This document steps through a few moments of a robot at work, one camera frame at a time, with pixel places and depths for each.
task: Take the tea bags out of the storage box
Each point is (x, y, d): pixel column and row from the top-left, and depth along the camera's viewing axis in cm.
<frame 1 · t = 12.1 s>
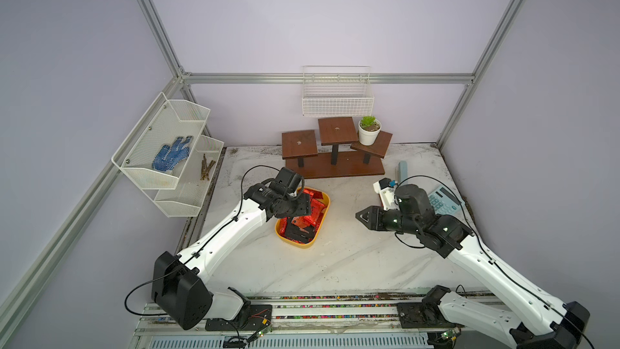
left hand: (300, 210, 80), fingers open
right hand: (361, 219, 72), fingers open
yellow plastic storage box: (309, 245, 86), point 5 cm above the table
black tea bag packet: (303, 234, 87), point 6 cm above the table
brown wooden tiered stand: (348, 157, 112), point 6 cm above the table
white potted green plant: (369, 128, 97), point 25 cm above the table
pale green eraser block: (402, 170, 107), point 6 cm above the table
lower white mesh shelf: (198, 184, 92), point 14 cm above the table
blue dotted work glove: (169, 156, 78), point 32 cm above the table
brown twig bundle: (205, 168, 96), point 15 cm above the table

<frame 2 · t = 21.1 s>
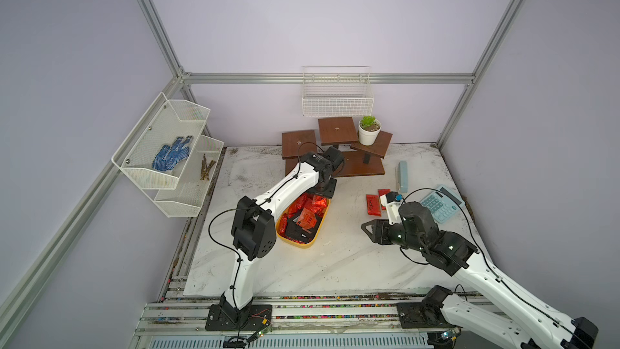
left hand: (320, 194, 89), fingers open
right hand: (367, 230, 74), fingers open
the named things where they were.

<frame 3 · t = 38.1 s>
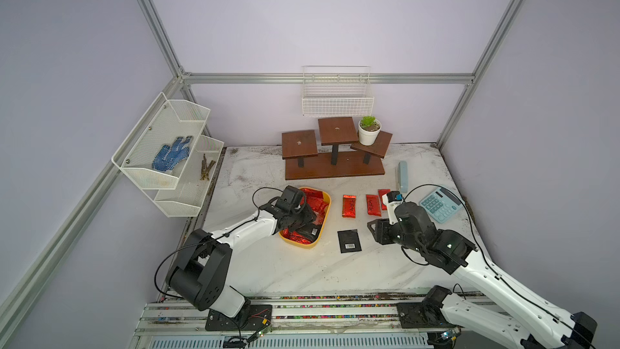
left hand: (313, 219, 88), fingers open
right hand: (375, 227, 76), fingers open
black tea bag packet: (349, 241, 92), on the table
red tea bag packet 2: (349, 206, 100), point 2 cm above the table
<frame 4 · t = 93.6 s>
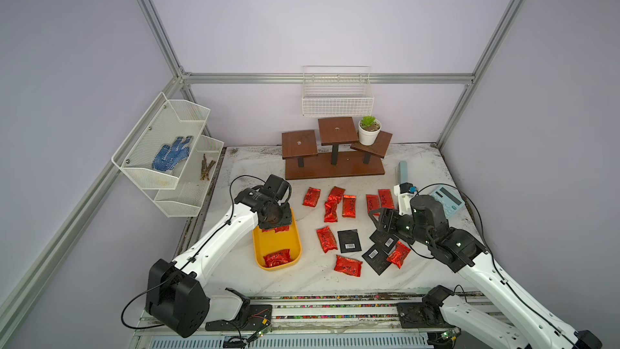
left hand: (282, 223, 81), fingers open
right hand: (377, 218, 74), fingers open
yellow plastic storage box: (266, 243, 90), point 2 cm above the table
black tea bag packet 2: (377, 258, 87), on the table
red tea bag packet 3: (312, 197, 102), point 2 cm above the table
red tea bag packet 4: (330, 214, 97), point 2 cm above the table
red tea bag packet 5: (326, 239, 90), point 3 cm above the table
red tea bag packet 6: (349, 267, 83), point 3 cm above the table
red tea bag packet 7: (400, 253, 86), point 3 cm above the table
eleventh red tea bag packet: (278, 258, 86), point 2 cm above the table
the other named things where they were.

